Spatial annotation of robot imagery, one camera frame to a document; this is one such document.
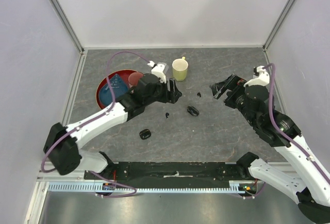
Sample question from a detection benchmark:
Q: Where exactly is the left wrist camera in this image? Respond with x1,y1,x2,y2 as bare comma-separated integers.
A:
151,62,169,83

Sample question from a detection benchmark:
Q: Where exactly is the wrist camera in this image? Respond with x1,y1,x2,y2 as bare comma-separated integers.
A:
244,65,270,88
151,62,169,83

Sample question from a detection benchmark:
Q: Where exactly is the red round tray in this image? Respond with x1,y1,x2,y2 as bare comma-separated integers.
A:
96,70,143,109

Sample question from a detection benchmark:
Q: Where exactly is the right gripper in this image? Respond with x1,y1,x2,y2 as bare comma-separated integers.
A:
210,73,258,126

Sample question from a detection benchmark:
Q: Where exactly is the right aluminium frame post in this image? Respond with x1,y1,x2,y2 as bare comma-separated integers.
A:
262,0,297,52

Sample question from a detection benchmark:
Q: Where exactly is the slotted cable duct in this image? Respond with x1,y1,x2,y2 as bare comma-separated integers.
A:
47,182,246,194

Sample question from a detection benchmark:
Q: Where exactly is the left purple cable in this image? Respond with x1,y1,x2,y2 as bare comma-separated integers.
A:
40,51,155,174

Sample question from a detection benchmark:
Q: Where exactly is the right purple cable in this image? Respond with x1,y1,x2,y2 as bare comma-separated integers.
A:
260,63,330,181

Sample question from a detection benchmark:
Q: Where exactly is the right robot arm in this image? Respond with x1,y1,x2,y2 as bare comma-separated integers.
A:
210,74,329,223

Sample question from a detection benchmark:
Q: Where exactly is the black charging case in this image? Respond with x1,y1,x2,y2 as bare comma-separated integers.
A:
187,106,200,116
139,129,151,140

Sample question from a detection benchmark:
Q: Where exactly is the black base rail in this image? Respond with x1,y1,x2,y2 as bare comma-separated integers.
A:
84,161,248,189

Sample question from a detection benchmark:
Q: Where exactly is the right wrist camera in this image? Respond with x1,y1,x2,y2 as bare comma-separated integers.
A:
244,65,270,88

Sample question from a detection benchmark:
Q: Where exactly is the blue teardrop plate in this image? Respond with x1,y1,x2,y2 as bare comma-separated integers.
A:
97,74,128,106

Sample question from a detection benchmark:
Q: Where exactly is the left aluminium frame post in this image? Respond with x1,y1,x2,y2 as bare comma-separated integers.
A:
49,0,85,54

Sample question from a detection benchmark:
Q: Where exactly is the pink glass mug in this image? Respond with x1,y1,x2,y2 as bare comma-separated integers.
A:
128,72,144,88

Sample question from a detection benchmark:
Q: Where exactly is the purple cable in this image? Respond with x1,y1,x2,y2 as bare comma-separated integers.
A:
40,51,155,174
260,63,330,181

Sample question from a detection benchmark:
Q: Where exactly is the yellow ceramic mug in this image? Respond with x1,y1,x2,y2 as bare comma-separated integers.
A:
172,57,189,81

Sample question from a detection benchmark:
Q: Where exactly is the aluminium frame post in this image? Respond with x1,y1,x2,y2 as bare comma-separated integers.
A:
49,0,85,54
262,0,297,52

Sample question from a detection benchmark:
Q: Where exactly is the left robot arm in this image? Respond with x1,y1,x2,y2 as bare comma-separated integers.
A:
43,73,182,179

